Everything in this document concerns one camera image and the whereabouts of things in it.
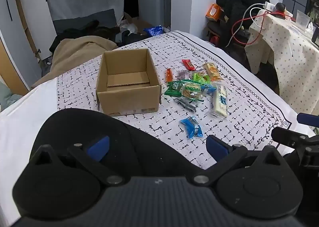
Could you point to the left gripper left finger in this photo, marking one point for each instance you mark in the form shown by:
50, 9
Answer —
90, 157

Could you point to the floral tablecloth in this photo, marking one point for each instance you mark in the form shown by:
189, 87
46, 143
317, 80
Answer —
294, 58

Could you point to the black clothes on floor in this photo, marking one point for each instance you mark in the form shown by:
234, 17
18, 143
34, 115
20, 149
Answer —
94, 29

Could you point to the brown cardboard box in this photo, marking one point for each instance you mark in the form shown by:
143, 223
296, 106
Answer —
128, 83

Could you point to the blue snack packet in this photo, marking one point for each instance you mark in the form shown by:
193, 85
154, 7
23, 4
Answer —
192, 127

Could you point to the yellow orange biscuit packet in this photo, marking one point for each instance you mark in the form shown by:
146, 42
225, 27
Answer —
212, 71

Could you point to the dark green snack packet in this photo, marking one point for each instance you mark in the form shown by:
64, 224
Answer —
174, 89

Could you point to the purple candy packet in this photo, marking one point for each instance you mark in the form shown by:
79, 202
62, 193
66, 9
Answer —
184, 74

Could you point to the white wardrobe door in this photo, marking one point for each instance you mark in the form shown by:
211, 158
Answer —
27, 32

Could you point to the patterned white bed cover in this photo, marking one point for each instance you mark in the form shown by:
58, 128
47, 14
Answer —
253, 109

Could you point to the long white cracker packet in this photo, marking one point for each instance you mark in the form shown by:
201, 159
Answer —
219, 102

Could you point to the blue foil bag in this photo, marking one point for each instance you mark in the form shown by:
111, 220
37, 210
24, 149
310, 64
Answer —
154, 31

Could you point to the white power strip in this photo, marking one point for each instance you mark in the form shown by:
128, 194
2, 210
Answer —
269, 7

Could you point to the red candy bar packet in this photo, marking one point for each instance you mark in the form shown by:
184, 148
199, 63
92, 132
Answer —
188, 64

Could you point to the grey plush toy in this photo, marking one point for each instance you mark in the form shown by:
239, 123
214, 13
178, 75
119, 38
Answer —
7, 98

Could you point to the green cow biscuit packet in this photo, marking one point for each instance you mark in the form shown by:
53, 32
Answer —
191, 90

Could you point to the grey fish snack packet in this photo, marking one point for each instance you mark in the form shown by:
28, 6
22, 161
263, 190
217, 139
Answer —
189, 104

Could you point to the small orange candy packet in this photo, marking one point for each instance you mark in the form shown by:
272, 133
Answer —
168, 75

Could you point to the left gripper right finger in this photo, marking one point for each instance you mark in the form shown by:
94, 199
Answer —
226, 157

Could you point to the orange tissue box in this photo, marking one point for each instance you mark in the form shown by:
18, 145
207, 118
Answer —
214, 12

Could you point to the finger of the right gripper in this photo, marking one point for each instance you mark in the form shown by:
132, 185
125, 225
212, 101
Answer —
307, 119

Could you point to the tan blanket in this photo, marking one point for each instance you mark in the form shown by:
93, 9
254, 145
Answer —
71, 53

